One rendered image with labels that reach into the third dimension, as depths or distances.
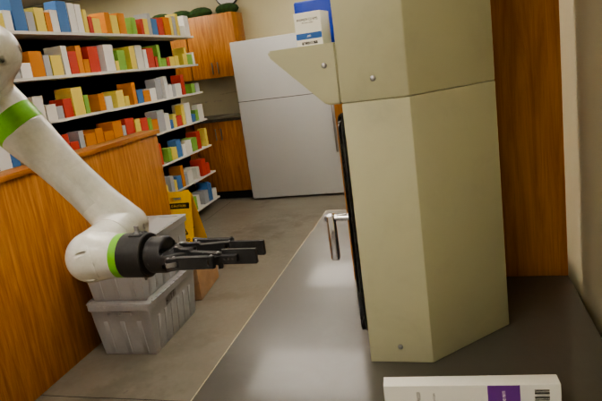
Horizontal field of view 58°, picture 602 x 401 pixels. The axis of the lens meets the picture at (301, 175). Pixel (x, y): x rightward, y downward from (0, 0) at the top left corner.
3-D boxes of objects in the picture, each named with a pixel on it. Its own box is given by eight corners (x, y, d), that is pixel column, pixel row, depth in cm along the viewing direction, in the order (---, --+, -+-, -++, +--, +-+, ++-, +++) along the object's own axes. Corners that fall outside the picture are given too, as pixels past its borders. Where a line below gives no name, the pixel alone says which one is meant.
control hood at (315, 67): (367, 88, 120) (363, 42, 118) (341, 104, 90) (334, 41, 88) (317, 94, 123) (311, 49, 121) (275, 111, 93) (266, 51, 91)
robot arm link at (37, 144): (-6, 156, 120) (17, 124, 115) (29, 139, 130) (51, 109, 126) (116, 268, 125) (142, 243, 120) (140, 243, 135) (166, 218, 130)
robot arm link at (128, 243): (144, 270, 119) (120, 288, 110) (133, 219, 116) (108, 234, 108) (168, 270, 117) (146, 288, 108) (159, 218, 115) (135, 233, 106)
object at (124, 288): (196, 261, 351) (187, 212, 344) (149, 303, 294) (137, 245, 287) (139, 263, 362) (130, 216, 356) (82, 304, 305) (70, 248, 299)
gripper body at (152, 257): (137, 244, 107) (180, 243, 104) (159, 230, 115) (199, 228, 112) (144, 279, 108) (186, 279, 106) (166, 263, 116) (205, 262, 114)
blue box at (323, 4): (356, 42, 114) (351, -2, 113) (348, 42, 105) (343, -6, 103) (310, 48, 117) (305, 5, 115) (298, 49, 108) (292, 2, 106)
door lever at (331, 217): (357, 261, 100) (359, 256, 102) (351, 211, 98) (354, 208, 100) (329, 262, 101) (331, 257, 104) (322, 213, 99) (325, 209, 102)
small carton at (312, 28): (331, 44, 101) (328, 11, 100) (323, 45, 96) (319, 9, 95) (306, 47, 103) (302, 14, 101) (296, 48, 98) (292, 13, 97)
